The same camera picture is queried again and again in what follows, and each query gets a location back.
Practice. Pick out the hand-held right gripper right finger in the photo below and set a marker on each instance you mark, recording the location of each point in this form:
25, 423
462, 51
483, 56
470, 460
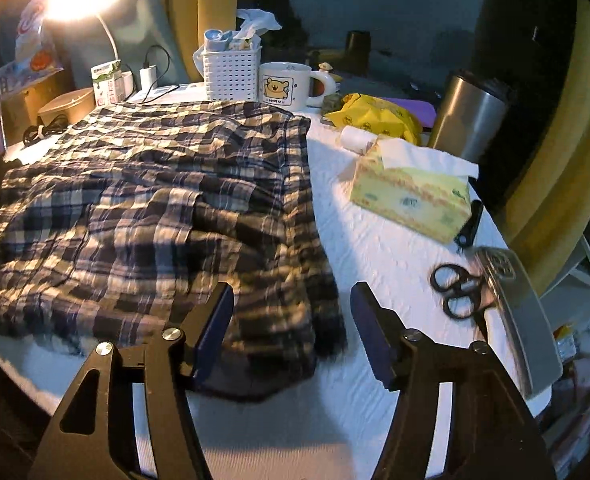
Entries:
370, 330

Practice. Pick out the green white milk carton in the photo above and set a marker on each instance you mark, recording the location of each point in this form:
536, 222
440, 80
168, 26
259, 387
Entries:
106, 82

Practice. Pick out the small dark green packet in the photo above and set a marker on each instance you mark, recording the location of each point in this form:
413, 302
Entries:
332, 103

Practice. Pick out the plaid flannel shirt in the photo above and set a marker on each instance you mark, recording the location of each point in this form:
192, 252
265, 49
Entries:
150, 200

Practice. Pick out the white plastic bag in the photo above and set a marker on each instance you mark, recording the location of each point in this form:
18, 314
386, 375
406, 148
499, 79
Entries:
257, 20

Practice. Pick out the printed snack bag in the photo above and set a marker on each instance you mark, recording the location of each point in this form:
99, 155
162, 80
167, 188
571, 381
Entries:
35, 35

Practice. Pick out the blue white rolled item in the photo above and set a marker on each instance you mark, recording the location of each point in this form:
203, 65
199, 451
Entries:
217, 40

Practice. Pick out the small yellow figurine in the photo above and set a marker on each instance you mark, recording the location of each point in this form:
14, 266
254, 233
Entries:
327, 71

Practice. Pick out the yellow curtain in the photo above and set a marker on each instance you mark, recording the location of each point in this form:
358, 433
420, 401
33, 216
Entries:
560, 135
210, 5

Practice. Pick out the grey blue curtain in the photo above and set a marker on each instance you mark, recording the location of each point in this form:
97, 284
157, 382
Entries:
155, 15

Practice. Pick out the white charger plug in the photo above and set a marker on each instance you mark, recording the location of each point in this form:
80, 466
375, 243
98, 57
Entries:
148, 76

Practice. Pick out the silver flat device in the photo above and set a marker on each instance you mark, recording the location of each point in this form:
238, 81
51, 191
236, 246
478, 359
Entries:
525, 330

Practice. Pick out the brown cardboard box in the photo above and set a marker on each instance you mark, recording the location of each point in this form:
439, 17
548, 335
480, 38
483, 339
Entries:
25, 100

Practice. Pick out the white textured tablecloth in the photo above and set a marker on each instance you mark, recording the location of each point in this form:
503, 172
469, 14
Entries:
375, 260

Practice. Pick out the stainless steel tumbler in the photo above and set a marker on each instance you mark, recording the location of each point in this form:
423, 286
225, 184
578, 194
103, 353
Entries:
467, 115

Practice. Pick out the purple notebook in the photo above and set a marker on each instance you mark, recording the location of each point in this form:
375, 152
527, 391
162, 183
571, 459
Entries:
420, 112

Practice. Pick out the white plastic basket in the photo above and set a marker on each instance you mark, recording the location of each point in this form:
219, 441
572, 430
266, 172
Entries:
232, 75

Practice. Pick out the brown lunch container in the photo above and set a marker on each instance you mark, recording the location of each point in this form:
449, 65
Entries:
67, 105

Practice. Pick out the black scissors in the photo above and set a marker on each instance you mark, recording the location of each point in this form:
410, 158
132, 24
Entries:
467, 290

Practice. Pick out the small black tool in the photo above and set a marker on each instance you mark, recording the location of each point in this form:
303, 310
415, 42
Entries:
470, 222

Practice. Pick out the white power strip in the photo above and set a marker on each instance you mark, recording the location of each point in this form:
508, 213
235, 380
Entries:
170, 91

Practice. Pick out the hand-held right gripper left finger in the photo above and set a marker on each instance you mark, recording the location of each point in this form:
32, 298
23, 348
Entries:
215, 330

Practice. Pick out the yellow plastic bag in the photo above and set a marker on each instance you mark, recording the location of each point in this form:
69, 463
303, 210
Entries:
370, 115

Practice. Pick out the yellow tissue box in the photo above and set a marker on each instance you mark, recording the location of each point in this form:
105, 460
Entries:
405, 200

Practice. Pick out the white bear print mug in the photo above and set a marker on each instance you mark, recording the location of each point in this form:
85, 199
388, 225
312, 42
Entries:
280, 87

